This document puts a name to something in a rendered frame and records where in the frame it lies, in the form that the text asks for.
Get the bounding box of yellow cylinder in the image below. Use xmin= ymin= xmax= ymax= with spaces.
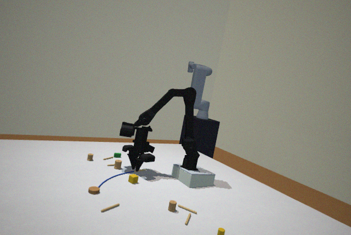
xmin=217 ymin=228 xmax=225 ymax=235

